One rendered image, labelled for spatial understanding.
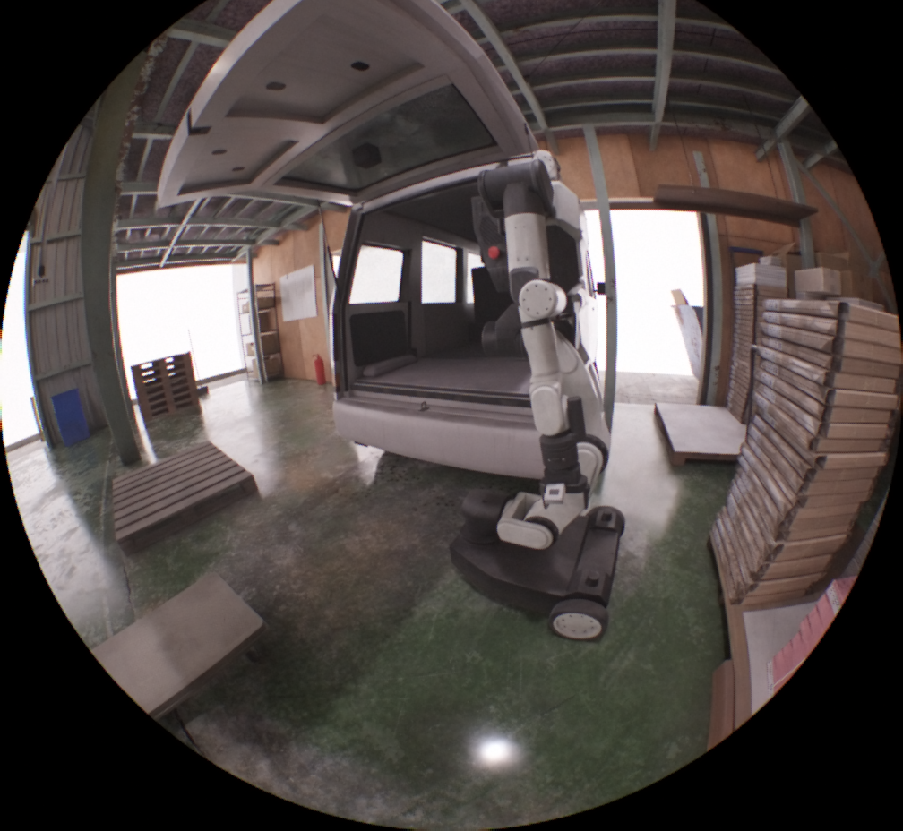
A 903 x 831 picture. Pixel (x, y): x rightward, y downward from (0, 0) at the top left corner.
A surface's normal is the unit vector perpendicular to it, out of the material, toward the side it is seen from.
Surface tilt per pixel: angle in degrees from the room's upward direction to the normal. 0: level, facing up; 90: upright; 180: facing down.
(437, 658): 0
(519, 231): 90
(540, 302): 90
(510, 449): 86
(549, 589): 0
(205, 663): 0
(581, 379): 90
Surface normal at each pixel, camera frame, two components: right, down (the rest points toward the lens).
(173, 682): -0.07, -0.97
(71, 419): 0.98, -0.02
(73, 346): 0.87, 0.05
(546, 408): -0.51, 0.23
